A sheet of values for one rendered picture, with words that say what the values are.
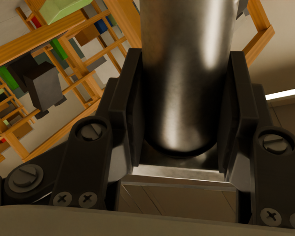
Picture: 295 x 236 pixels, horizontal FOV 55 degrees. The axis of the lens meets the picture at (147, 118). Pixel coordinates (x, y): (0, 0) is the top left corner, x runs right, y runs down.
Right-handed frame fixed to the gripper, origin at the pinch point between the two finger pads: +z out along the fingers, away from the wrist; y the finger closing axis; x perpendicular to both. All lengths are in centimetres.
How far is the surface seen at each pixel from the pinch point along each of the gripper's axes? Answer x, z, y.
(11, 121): -656, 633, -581
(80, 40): -249, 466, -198
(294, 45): -291, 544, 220
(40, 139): -747, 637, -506
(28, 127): -696, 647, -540
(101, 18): -223, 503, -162
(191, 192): -499, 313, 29
